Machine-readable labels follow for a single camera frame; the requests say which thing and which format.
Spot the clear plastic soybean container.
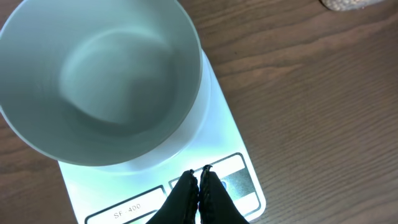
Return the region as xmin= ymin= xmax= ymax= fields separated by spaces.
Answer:
xmin=320 ymin=0 xmax=384 ymax=11

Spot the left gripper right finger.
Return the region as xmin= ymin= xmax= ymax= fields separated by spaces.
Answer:
xmin=198 ymin=165 xmax=249 ymax=224

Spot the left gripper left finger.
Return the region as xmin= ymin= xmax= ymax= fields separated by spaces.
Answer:
xmin=147 ymin=169 xmax=199 ymax=224

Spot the white round bowl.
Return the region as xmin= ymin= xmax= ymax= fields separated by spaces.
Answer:
xmin=1 ymin=0 xmax=203 ymax=166

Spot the white digital kitchen scale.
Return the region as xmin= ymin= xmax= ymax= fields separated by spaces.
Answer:
xmin=60 ymin=57 xmax=266 ymax=224

